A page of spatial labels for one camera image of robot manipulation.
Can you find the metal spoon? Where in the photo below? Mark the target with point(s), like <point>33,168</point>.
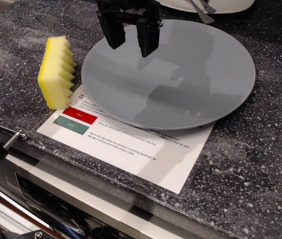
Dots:
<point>203,16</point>

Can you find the stainless steel dishwasher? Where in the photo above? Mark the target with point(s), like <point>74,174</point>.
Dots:
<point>79,210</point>

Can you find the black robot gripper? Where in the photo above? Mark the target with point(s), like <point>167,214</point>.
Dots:
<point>112,14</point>

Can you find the white laminated instruction sheet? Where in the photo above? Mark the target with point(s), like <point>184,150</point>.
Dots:
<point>164,158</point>

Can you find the yellow ridged sponge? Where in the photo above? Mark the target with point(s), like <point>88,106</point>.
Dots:
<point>56,74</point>

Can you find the grey round plate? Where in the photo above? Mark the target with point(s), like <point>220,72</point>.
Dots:
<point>198,74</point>

